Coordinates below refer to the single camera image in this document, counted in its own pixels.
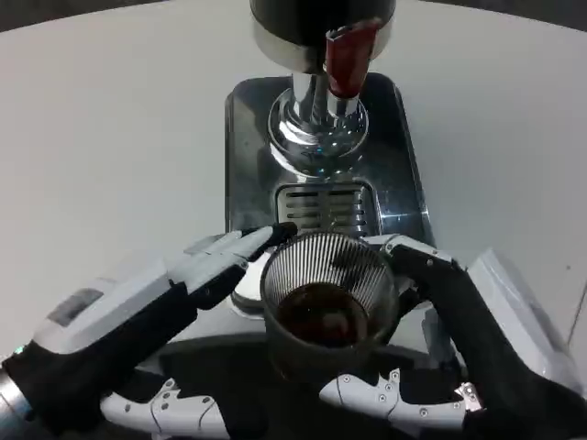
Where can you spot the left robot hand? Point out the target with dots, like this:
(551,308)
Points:
(114,330)

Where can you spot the black robot torso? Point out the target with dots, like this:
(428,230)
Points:
(238,366)

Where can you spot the silver left robot forearm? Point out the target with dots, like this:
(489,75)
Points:
(11,405)

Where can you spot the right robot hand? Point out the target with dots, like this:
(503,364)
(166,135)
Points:
(495,348)

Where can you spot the slotted steel tray grid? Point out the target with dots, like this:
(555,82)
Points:
(312,208)

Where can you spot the black steel drink dispenser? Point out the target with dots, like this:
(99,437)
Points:
(293,27)

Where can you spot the clear ribbed glass cup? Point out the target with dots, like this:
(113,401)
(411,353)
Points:
(321,330)

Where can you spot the steel drip tray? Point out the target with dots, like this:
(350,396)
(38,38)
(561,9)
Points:
(394,151)

